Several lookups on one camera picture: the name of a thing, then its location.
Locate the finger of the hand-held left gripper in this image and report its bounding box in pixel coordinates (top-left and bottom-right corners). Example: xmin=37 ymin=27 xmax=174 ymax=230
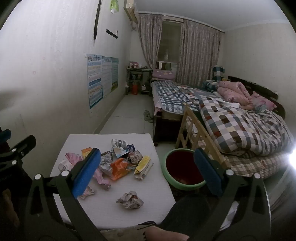
xmin=0 ymin=126 xmax=12 ymax=145
xmin=0 ymin=135 xmax=37 ymax=173

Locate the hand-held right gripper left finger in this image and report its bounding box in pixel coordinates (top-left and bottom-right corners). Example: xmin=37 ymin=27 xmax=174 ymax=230
xmin=24 ymin=148 xmax=103 ymax=241

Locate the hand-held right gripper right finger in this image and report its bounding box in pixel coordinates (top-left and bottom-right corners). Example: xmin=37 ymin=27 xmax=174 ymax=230
xmin=194 ymin=148 xmax=271 ymax=241

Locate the long pink wrapper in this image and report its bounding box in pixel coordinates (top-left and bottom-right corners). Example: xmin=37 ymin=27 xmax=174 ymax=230
xmin=92 ymin=167 xmax=111 ymax=191

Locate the pink printed wrapper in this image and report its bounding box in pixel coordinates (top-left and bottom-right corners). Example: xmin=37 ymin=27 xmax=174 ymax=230
xmin=77 ymin=185 xmax=95 ymax=200

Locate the silver wrapper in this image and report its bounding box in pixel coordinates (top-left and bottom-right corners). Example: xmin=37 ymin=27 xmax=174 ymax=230
xmin=99 ymin=153 xmax=114 ymax=174

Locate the yellow cardboard box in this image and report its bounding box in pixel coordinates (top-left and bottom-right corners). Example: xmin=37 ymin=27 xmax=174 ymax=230
xmin=81 ymin=147 xmax=94 ymax=160

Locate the pink and white wrapper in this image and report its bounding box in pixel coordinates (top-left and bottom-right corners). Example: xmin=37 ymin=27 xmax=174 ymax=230
xmin=58 ymin=160 xmax=74 ymax=173

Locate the green basin with red inside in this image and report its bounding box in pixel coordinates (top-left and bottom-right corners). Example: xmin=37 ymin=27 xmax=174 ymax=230
xmin=163 ymin=148 xmax=207 ymax=191

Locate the orange plastic wrapper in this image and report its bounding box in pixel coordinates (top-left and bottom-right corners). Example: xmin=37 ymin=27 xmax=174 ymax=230
xmin=109 ymin=158 xmax=137 ymax=181

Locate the blue and white wrapper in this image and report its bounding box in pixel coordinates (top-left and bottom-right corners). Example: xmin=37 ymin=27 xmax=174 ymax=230
xmin=113 ymin=146 xmax=129 ymax=159

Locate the large paper ball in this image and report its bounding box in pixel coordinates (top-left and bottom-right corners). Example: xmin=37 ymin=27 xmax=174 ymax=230
xmin=116 ymin=191 xmax=144 ymax=209

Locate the small printed ball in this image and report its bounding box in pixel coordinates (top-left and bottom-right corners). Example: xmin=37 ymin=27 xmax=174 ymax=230
xmin=128 ymin=151 xmax=142 ymax=165

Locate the yellow and white wrapper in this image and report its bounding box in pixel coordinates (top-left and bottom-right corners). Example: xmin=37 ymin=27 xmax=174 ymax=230
xmin=134 ymin=156 xmax=154 ymax=181

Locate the grey printed paper wrapper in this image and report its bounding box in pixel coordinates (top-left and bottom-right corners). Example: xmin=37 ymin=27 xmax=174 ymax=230
xmin=112 ymin=138 xmax=128 ymax=147

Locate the person's leg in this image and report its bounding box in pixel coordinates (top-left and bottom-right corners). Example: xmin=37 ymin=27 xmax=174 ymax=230
xmin=143 ymin=192 xmax=222 ymax=241

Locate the dark wooden bed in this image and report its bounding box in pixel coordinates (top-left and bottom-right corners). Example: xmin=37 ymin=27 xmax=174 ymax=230
xmin=150 ymin=75 xmax=286 ymax=163

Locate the white cloth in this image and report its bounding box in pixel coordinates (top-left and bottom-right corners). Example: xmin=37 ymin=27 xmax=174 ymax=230
xmin=217 ymin=98 xmax=241 ymax=108

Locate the pink floral quilt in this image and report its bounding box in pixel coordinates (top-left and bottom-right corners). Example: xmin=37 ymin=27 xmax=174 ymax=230
xmin=216 ymin=81 xmax=255 ymax=110

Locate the pink under sheet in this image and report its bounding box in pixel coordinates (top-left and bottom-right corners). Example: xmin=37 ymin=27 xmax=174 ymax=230
xmin=153 ymin=93 xmax=162 ymax=116

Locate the blue plaid bedsheet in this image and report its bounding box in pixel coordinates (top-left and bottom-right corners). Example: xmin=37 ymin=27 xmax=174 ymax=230
xmin=151 ymin=80 xmax=208 ymax=114

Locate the blue plaid pillow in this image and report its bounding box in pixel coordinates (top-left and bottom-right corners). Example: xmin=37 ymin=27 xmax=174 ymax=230
xmin=201 ymin=80 xmax=220 ymax=93

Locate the teal checkered cushion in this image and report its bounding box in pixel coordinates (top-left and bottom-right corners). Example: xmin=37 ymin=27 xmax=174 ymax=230
xmin=212 ymin=65 xmax=225 ymax=80

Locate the pink star pillow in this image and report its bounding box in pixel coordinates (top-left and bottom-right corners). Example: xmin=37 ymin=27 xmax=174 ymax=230
xmin=151 ymin=68 xmax=177 ymax=81

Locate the dark desk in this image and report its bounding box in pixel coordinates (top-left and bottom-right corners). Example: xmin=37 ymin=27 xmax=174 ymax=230
xmin=126 ymin=67 xmax=153 ymax=95

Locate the wide patterned curtain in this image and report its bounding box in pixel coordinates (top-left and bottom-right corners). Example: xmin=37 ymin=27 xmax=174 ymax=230
xmin=177 ymin=20 xmax=221 ymax=90

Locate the window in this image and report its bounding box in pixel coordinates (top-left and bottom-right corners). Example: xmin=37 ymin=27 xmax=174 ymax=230
xmin=159 ymin=20 xmax=183 ymax=64

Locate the narrow patterned curtain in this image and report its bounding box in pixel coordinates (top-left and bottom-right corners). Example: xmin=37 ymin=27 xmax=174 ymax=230
xmin=138 ymin=13 xmax=163 ymax=70

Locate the wooden bed rail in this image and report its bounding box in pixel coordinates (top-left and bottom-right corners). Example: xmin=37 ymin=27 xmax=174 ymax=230
xmin=175 ymin=103 xmax=232 ymax=169

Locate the blue chart wall poster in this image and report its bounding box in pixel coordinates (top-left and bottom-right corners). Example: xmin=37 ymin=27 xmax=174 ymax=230
xmin=86 ymin=54 xmax=104 ymax=109

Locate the green edged wall poster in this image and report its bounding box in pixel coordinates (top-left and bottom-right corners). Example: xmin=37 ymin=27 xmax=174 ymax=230
xmin=112 ymin=57 xmax=119 ymax=92

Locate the black wall strip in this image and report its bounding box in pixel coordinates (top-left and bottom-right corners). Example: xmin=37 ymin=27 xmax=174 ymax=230
xmin=93 ymin=0 xmax=102 ymax=40

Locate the beige wall air conditioner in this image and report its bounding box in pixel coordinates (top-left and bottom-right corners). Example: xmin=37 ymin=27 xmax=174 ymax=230
xmin=124 ymin=0 xmax=140 ymax=22

